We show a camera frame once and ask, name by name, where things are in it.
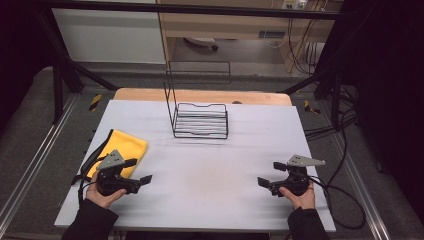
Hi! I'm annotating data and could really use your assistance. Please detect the person's left hand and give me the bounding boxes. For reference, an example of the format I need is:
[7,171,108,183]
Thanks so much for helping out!
[85,171,128,210]

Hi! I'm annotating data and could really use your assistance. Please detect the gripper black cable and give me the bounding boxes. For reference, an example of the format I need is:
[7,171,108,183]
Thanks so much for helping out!
[308,175,367,231]
[76,179,98,205]

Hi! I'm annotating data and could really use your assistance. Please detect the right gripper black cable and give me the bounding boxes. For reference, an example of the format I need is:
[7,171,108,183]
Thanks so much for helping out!
[308,175,367,231]

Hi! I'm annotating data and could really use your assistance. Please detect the hanging cables under desk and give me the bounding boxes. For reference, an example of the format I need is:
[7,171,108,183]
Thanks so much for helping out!
[287,18,322,76]

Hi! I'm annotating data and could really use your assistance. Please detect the black wire rack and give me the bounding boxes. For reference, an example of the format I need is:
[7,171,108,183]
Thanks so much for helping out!
[163,60,232,140]

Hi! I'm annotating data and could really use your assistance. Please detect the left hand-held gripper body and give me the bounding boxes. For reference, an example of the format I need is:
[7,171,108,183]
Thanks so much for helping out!
[95,149,142,197]

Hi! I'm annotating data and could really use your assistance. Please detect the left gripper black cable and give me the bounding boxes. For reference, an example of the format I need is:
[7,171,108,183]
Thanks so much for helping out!
[76,179,98,205]

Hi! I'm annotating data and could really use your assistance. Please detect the bundle of black floor cables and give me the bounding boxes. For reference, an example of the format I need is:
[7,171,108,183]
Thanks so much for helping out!
[304,84,360,142]

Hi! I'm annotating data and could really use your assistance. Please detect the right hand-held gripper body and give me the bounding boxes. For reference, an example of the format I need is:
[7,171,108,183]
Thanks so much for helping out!
[269,154,327,197]

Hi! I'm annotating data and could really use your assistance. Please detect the black metal frame bar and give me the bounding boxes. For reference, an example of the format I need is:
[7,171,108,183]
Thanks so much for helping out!
[33,0,355,20]

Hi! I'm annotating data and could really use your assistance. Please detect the yellow cloth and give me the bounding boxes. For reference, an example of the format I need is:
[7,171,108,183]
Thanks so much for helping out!
[85,129,149,180]

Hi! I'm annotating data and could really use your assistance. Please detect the white cabinet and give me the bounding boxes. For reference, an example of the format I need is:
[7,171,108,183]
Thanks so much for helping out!
[51,8,167,65]

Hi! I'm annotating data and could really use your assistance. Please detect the black metal frame strut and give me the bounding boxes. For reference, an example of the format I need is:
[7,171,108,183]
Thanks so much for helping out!
[35,9,120,125]
[281,64,345,132]

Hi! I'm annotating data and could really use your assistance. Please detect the person's right hand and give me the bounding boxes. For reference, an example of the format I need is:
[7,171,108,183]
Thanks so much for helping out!
[278,181,317,211]

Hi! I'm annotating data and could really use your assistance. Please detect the black strap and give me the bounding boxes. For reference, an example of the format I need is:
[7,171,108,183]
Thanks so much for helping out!
[70,129,115,186]

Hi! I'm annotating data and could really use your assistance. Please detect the wooden desk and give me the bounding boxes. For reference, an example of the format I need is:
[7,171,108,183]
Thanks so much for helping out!
[156,0,345,74]

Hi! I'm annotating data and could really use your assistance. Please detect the white object under desk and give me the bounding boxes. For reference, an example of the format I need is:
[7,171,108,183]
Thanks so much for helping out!
[184,36,220,52]

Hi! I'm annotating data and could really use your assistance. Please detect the aluminium rail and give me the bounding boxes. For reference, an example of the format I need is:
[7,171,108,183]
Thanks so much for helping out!
[328,132,392,240]
[0,94,80,228]

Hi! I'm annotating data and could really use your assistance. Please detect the white power strip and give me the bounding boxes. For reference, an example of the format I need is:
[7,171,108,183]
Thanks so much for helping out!
[281,0,308,11]

